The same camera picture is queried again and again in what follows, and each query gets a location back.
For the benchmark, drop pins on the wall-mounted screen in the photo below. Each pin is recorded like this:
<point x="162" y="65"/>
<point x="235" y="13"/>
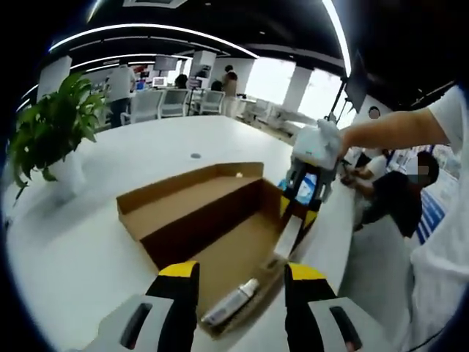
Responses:
<point x="166" y="63"/>

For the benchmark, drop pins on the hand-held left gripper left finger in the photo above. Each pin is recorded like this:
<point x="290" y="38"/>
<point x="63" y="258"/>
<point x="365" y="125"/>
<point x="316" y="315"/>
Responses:
<point x="172" y="293"/>

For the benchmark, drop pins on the white office chair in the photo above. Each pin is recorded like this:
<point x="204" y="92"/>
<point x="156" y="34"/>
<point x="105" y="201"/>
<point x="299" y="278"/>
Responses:
<point x="212" y="102"/>
<point x="174" y="102"/>
<point x="146" y="106"/>

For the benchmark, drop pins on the black panel on stand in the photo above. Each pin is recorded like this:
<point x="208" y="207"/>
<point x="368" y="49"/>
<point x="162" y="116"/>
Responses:
<point x="357" y="88"/>

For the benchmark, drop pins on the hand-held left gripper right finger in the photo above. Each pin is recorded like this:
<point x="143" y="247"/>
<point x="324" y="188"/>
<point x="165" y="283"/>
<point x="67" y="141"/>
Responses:
<point x="304" y="297"/>

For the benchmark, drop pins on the green potted plant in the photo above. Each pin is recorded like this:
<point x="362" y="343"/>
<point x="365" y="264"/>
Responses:
<point x="55" y="121"/>

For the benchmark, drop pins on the white pump bottle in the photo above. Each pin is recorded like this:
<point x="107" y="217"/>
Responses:
<point x="231" y="302"/>

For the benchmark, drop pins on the brown cardboard shoe box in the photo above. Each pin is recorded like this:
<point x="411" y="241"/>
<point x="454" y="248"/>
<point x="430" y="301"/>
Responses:
<point x="205" y="205"/>

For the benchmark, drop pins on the person in white shirt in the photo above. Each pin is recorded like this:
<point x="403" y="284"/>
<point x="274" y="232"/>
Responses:
<point x="447" y="275"/>

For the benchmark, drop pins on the round table grommet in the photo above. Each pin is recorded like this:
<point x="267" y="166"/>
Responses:
<point x="196" y="155"/>

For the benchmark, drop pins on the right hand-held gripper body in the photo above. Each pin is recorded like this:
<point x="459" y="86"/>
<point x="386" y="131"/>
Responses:
<point x="317" y="146"/>

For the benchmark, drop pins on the ceiling light strip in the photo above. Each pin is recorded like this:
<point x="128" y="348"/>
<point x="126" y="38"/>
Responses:
<point x="339" y="33"/>
<point x="154" y="25"/>

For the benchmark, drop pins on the ceiling air vent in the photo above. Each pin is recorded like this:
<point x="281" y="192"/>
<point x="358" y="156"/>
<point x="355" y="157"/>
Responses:
<point x="154" y="3"/>

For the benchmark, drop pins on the blue wipes pack soft item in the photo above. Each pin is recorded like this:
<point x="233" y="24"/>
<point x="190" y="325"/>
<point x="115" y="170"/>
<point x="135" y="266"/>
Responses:
<point x="308" y="185"/>

